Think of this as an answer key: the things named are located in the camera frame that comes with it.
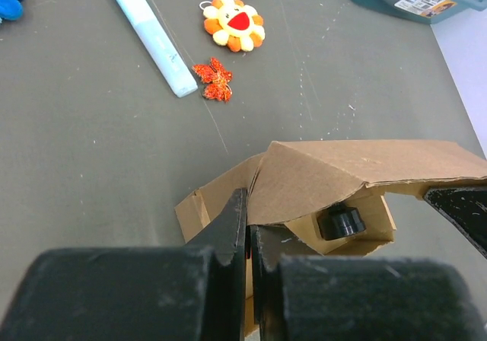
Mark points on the orange plush flower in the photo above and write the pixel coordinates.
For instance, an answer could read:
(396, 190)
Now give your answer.
(233, 24)

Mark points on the orange red small toy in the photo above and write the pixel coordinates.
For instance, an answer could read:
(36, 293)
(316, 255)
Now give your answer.
(216, 79)

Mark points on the brown cardboard box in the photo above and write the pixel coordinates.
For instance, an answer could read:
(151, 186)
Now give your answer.
(291, 183)

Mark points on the red black stamp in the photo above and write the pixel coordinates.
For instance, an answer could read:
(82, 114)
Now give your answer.
(340, 221)

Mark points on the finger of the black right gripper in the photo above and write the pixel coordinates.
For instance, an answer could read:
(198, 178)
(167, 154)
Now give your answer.
(465, 208)

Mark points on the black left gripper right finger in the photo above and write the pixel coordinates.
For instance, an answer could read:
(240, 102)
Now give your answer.
(299, 294)

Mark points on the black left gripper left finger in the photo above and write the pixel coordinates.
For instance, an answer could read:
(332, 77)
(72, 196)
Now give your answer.
(193, 292)

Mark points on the light blue stick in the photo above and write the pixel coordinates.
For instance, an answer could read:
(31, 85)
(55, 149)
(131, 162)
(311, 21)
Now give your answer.
(159, 46)

